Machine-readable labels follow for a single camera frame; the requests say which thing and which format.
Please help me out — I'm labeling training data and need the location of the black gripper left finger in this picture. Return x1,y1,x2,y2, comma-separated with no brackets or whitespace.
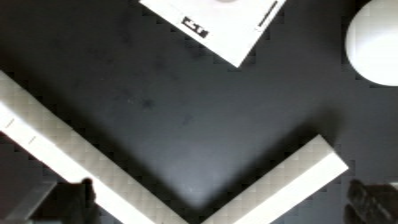
0,178,98,224

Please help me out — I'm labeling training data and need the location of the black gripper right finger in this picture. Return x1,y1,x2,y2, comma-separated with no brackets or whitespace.
345,179,398,224

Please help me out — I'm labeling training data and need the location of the white lamp bulb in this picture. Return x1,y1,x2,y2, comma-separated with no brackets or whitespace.
345,0,398,86

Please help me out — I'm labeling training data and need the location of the white lamp base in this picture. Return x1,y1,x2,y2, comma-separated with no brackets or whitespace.
139,0,286,67

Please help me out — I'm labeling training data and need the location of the white L-shaped fence wall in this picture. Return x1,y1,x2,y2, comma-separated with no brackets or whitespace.
0,72,349,224

